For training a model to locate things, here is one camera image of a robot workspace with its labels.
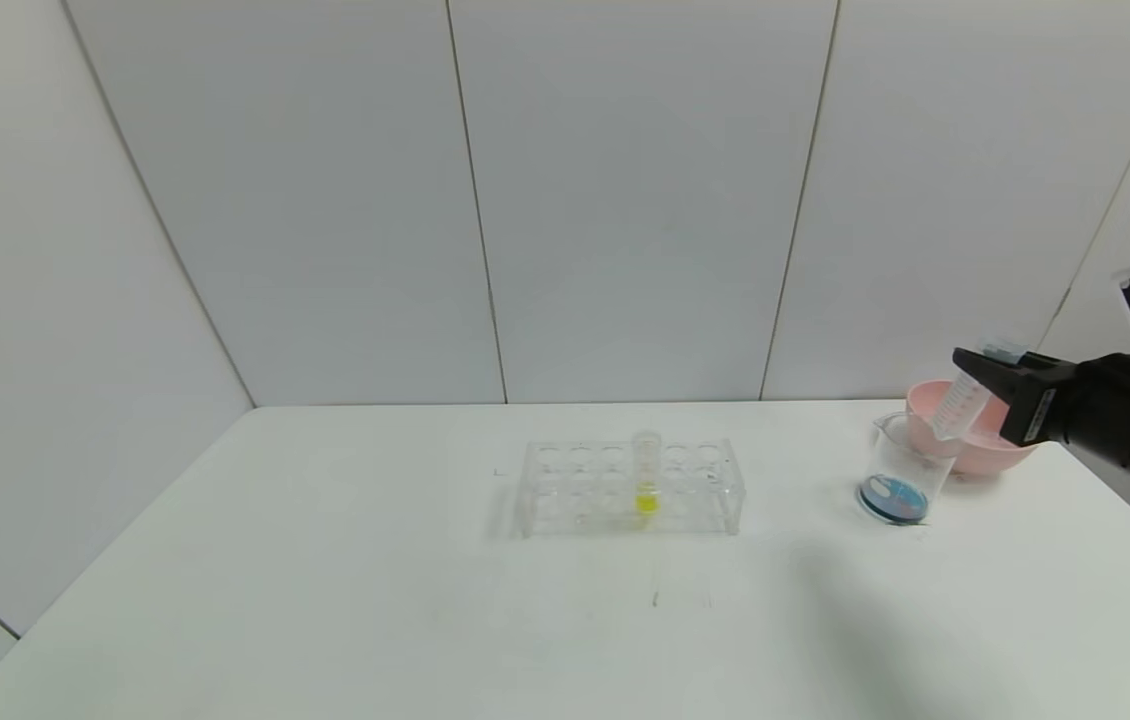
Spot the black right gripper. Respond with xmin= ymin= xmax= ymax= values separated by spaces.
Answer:
xmin=952 ymin=347 xmax=1130 ymax=491

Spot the test tube with blue pigment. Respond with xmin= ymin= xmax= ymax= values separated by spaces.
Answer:
xmin=930 ymin=338 xmax=1028 ymax=443

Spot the test tube with yellow pigment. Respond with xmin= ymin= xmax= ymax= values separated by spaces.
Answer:
xmin=631 ymin=430 xmax=664 ymax=517

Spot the clear plastic test tube rack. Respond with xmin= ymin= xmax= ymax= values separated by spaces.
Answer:
xmin=515 ymin=436 xmax=746 ymax=539

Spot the pink bowl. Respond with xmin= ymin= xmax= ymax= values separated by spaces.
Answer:
xmin=905 ymin=380 xmax=1041 ymax=477

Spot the clear glass beaker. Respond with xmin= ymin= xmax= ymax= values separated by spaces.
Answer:
xmin=857 ymin=412 xmax=962 ymax=527

